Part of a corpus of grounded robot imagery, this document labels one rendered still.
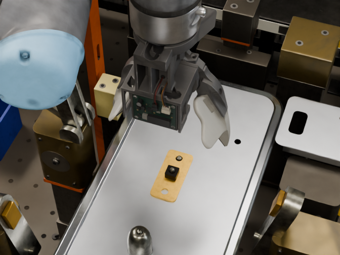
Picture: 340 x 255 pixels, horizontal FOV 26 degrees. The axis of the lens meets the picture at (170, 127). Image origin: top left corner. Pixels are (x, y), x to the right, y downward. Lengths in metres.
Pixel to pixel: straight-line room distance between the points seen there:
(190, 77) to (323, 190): 0.33
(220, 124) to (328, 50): 0.30
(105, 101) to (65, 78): 0.48
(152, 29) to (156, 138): 0.36
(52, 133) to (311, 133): 0.38
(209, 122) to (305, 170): 0.25
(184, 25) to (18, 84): 0.21
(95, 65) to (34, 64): 0.48
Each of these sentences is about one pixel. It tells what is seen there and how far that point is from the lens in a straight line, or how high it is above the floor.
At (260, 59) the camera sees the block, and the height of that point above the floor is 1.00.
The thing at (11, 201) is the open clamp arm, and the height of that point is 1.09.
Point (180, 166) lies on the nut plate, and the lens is 1.05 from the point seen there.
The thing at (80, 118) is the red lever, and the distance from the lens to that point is 1.02.
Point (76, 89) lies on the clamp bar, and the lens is 0.99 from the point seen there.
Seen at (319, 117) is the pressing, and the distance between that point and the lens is 1.13.
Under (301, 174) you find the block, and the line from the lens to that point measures 1.08.
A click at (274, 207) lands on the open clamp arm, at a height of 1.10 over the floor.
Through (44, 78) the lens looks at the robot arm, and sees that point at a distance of 0.60.
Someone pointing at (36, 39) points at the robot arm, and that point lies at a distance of 0.59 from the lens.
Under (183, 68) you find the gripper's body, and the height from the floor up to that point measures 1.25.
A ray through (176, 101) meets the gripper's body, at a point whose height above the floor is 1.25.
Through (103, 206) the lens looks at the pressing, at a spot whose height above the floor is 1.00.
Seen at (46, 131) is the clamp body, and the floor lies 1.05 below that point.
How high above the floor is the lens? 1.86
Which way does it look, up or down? 51 degrees down
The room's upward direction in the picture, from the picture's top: straight up
